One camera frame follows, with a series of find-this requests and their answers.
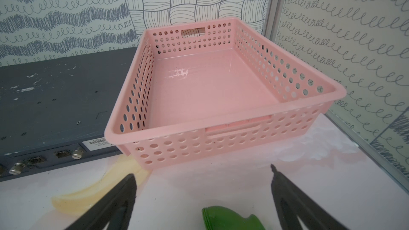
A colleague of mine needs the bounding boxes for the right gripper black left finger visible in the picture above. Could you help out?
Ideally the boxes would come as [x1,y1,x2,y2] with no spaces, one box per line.
[67,174,137,230]

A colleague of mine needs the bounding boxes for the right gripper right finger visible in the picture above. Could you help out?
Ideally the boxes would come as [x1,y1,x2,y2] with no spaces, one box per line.
[271,165,346,230]

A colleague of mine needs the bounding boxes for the floral pink table mat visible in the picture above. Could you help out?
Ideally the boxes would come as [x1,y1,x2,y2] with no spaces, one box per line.
[1,116,409,230]

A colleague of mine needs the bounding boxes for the right green pipe fitting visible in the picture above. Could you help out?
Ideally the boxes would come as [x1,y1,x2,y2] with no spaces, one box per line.
[202,206,265,230]

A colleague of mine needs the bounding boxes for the black flat metal box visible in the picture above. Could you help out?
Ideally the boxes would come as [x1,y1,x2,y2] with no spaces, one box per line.
[1,47,136,182]

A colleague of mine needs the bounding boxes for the pink plastic basket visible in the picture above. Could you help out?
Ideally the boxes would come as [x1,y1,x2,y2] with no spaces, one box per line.
[104,18,347,170]

